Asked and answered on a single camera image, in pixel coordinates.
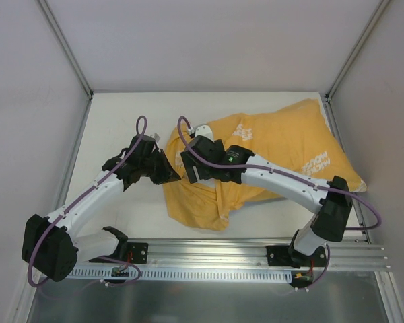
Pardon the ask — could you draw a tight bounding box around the yellow Mickey Mouse pillowcase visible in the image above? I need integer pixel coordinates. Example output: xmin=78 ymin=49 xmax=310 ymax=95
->
xmin=163 ymin=98 xmax=367 ymax=231

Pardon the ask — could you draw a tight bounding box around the white pillow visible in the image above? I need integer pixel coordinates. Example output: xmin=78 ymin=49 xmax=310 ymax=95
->
xmin=200 ymin=179 xmax=222 ymax=190

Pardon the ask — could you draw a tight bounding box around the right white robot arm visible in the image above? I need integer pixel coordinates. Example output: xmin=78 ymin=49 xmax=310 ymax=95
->
xmin=180 ymin=135 xmax=352 ymax=268

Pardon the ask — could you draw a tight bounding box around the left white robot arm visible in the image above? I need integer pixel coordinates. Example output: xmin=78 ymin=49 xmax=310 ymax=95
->
xmin=22 ymin=135 xmax=181 ymax=287

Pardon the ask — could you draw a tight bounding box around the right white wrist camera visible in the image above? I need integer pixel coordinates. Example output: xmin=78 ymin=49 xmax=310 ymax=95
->
xmin=188 ymin=124 xmax=214 ymax=141

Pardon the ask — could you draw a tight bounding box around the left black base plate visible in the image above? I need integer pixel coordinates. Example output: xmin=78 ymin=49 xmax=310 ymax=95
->
xmin=112 ymin=242 xmax=149 ymax=264

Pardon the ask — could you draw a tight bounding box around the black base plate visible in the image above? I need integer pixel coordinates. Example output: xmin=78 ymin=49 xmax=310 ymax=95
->
xmin=112 ymin=242 xmax=149 ymax=264
xmin=265 ymin=245 xmax=327 ymax=268

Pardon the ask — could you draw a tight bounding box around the white slotted cable duct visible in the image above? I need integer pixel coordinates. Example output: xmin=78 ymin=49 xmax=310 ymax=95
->
xmin=68 ymin=265 xmax=292 ymax=283

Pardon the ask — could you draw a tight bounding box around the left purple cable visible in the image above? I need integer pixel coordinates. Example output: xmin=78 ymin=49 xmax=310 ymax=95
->
xmin=26 ymin=116 xmax=148 ymax=287

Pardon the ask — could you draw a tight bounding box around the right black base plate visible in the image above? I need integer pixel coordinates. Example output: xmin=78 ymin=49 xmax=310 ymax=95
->
xmin=265 ymin=245 xmax=327 ymax=268

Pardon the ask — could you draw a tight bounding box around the left aluminium frame post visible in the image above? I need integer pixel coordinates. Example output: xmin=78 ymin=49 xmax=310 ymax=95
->
xmin=36 ymin=0 xmax=94 ymax=100

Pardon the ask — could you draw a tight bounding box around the aluminium frame post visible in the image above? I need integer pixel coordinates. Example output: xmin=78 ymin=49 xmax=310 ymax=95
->
xmin=36 ymin=0 xmax=94 ymax=100
xmin=325 ymin=0 xmax=391 ymax=102

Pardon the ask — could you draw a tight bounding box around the aluminium mounting rail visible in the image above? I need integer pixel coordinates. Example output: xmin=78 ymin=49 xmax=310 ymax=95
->
xmin=70 ymin=237 xmax=390 ymax=272

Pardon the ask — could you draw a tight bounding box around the right aluminium frame post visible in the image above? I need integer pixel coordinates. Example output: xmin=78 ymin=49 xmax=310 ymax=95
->
xmin=325 ymin=0 xmax=391 ymax=102

